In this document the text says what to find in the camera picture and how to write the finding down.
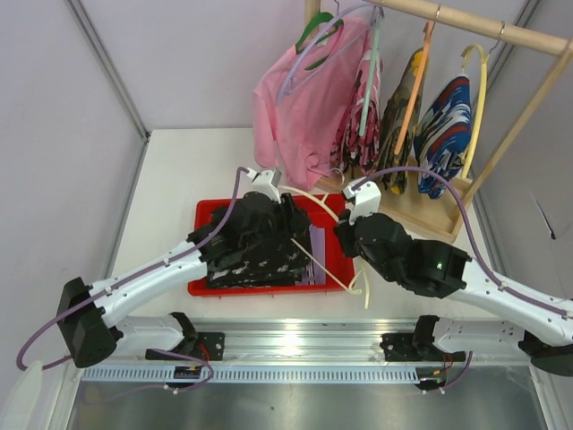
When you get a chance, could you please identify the black floral garment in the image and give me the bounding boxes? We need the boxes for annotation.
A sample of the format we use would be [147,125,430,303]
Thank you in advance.
[203,192,315,289]

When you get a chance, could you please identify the cream hanger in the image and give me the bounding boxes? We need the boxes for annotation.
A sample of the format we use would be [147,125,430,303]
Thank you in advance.
[278,185,371,310]

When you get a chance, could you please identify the purple trousers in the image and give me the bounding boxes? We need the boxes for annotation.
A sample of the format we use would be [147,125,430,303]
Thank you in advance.
[301,225,327,285]

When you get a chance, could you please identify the purple hanger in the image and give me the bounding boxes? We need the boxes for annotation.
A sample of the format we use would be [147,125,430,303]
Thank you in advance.
[276,0,386,107]

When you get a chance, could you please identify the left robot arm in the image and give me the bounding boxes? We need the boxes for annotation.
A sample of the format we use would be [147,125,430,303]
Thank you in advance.
[57,192,311,368]

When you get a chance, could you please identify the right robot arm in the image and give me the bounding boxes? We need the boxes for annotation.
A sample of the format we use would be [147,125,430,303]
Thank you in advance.
[334,211,572,377]

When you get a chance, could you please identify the yellow hanger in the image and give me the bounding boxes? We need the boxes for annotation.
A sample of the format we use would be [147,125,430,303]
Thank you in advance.
[461,21,506,179]

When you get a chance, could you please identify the orange hanger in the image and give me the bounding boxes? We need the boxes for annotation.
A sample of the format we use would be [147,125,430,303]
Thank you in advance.
[394,21,435,157]

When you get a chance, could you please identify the wooden clothes rack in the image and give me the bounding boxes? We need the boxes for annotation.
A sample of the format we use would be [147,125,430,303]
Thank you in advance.
[304,0,573,249]

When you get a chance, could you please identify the camouflage garment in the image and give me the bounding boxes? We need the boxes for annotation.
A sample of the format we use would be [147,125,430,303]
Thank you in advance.
[376,48,425,170]

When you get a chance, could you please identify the pink patterned garment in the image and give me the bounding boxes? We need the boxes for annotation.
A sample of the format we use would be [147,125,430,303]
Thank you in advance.
[330,49,381,175]

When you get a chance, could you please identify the blue patterned garment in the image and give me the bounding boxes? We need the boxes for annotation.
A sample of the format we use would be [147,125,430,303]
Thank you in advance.
[413,73,472,181]

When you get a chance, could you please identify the pink t-shirt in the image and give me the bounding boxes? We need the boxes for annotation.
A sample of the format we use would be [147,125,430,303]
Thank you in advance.
[252,16,368,190]

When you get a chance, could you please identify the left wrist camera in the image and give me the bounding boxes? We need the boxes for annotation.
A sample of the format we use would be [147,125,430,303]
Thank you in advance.
[247,168,282,203]

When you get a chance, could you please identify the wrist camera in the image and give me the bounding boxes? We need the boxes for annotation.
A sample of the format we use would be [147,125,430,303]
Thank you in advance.
[247,168,282,203]
[342,178,381,225]

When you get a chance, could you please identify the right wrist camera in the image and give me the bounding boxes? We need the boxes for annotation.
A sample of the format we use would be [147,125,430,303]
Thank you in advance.
[342,178,381,225]

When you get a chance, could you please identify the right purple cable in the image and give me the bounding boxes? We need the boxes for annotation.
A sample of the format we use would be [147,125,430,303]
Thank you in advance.
[351,166,573,391]

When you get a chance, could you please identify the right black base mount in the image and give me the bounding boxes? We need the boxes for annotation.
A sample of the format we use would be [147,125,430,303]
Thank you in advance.
[380,332,466,363]

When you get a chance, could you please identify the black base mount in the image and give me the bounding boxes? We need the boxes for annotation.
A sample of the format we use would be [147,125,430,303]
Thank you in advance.
[145,332,226,362]
[380,332,466,363]

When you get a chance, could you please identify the aluminium rail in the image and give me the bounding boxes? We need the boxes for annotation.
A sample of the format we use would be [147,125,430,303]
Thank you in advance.
[107,318,552,366]

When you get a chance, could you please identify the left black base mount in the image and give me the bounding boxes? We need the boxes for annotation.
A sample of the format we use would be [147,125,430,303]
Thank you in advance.
[145,332,226,362]

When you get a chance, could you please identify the white cable duct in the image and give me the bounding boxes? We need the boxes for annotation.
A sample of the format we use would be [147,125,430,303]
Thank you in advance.
[82,365,419,384]

